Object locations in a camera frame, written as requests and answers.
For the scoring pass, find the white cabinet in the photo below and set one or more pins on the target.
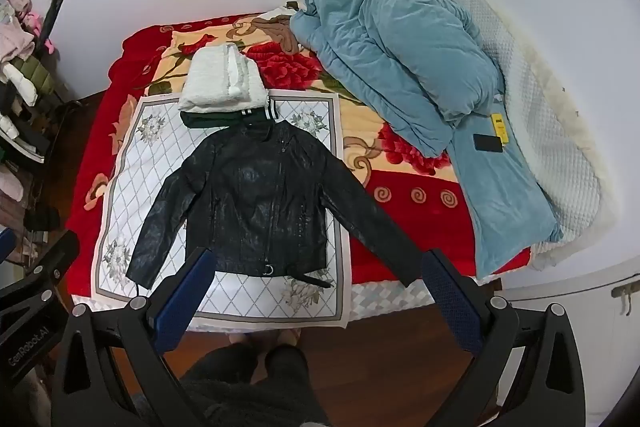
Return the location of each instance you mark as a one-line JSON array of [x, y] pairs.
[[575, 332]]

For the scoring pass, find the pink garment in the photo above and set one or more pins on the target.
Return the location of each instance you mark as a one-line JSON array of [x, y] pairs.
[[17, 19]]

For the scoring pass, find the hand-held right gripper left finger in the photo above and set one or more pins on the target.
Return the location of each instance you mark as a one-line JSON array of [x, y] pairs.
[[186, 292]]

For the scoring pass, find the black leather jacket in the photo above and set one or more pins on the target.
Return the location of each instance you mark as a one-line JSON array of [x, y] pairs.
[[260, 197]]

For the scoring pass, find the red floral blanket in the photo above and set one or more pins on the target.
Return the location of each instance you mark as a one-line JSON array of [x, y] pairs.
[[395, 177]]

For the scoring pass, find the white diamond-pattern floral mat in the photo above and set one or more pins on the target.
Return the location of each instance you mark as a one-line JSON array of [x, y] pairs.
[[150, 147]]

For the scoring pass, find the white fleece folded garment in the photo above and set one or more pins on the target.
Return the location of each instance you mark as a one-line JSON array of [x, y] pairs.
[[222, 79]]

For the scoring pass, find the yellow card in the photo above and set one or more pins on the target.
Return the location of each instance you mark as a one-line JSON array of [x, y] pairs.
[[499, 126]]

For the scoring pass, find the black phone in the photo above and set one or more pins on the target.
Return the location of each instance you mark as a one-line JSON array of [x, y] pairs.
[[487, 142]]

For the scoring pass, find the white textured pillow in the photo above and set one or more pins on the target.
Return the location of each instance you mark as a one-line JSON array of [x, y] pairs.
[[545, 107]]

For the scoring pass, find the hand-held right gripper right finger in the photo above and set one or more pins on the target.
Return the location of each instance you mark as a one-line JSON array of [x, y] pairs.
[[450, 297]]

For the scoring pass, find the olive green puffer jacket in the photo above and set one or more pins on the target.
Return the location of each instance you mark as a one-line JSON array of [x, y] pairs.
[[36, 72]]

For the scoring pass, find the cluttered clothes rack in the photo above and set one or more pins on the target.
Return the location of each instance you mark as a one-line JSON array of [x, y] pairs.
[[20, 147]]

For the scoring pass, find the light blue quilt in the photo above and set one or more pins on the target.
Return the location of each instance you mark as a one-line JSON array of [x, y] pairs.
[[410, 62]]

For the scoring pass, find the dark green striped-cuff garment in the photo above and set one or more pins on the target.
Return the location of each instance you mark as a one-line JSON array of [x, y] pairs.
[[220, 119]]

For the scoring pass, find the person's legs in dark pants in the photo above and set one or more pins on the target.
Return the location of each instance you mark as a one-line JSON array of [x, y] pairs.
[[250, 387]]

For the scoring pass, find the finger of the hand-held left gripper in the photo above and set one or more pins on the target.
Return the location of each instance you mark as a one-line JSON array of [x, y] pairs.
[[50, 267]]

